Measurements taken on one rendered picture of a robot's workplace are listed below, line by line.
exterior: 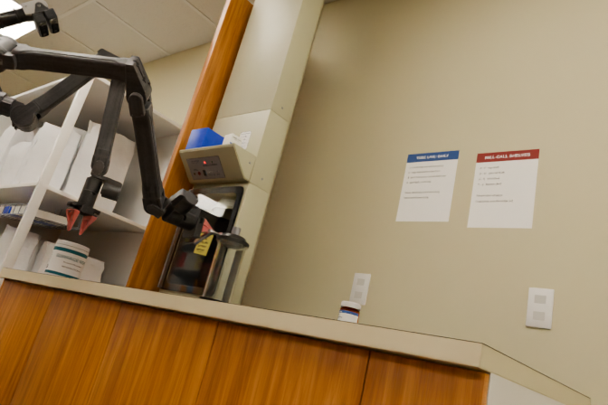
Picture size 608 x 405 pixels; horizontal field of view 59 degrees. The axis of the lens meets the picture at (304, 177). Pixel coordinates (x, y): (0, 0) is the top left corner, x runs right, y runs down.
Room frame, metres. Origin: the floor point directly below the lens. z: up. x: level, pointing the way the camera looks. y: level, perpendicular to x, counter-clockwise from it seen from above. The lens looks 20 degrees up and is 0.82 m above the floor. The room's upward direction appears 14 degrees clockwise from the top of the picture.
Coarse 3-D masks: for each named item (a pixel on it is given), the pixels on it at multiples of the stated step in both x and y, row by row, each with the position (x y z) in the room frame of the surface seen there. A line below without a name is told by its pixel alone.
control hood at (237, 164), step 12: (228, 144) 1.78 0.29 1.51; (192, 156) 1.95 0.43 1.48; (204, 156) 1.90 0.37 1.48; (228, 156) 1.81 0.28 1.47; (240, 156) 1.79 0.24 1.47; (252, 156) 1.83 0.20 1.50; (228, 168) 1.85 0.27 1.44; (240, 168) 1.81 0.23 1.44; (192, 180) 2.03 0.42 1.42; (204, 180) 1.98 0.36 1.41; (216, 180) 1.93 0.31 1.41; (228, 180) 1.89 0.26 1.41; (240, 180) 1.85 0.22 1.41
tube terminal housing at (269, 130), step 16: (256, 112) 1.90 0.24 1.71; (272, 112) 1.85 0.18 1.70; (224, 128) 2.01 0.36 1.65; (240, 128) 1.94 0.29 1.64; (256, 128) 1.88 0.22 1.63; (272, 128) 1.87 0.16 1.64; (256, 144) 1.86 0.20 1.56; (272, 144) 1.89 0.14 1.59; (256, 160) 1.85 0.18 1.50; (272, 160) 1.90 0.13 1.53; (256, 176) 1.86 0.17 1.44; (272, 176) 1.92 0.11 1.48; (256, 192) 1.88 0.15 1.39; (240, 208) 1.85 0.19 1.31; (256, 208) 1.89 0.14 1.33; (240, 224) 1.85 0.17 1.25; (256, 224) 1.91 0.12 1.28; (256, 240) 1.93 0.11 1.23; (240, 272) 1.90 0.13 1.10; (160, 288) 2.06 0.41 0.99; (240, 288) 1.91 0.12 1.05; (240, 304) 2.05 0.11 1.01
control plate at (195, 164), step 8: (192, 160) 1.96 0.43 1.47; (200, 160) 1.92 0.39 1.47; (208, 160) 1.89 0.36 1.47; (216, 160) 1.86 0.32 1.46; (192, 168) 1.98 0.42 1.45; (200, 168) 1.95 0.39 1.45; (208, 168) 1.92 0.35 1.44; (216, 168) 1.89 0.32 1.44; (192, 176) 2.01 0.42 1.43; (200, 176) 1.98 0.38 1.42; (208, 176) 1.95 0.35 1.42; (216, 176) 1.92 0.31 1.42; (224, 176) 1.89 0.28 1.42
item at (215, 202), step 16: (208, 192) 1.97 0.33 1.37; (224, 192) 1.90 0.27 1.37; (240, 192) 1.84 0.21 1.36; (208, 208) 1.95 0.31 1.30; (224, 208) 1.88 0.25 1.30; (224, 224) 1.87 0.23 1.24; (176, 240) 2.04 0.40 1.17; (192, 240) 1.97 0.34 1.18; (176, 256) 2.02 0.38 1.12; (192, 256) 1.95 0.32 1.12; (208, 256) 1.89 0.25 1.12; (176, 272) 2.00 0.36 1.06; (192, 272) 1.93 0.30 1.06; (208, 272) 1.87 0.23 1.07; (176, 288) 1.97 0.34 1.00; (192, 288) 1.91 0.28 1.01
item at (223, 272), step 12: (216, 240) 1.73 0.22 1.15; (228, 240) 1.68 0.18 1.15; (216, 252) 1.70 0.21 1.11; (228, 252) 1.68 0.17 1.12; (240, 252) 1.69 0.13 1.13; (216, 264) 1.68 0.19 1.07; (228, 264) 1.68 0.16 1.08; (240, 264) 1.71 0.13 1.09; (216, 276) 1.68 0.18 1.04; (228, 276) 1.68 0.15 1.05; (204, 288) 1.70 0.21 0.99; (216, 288) 1.68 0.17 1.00; (228, 288) 1.69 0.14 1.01; (228, 300) 1.70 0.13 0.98
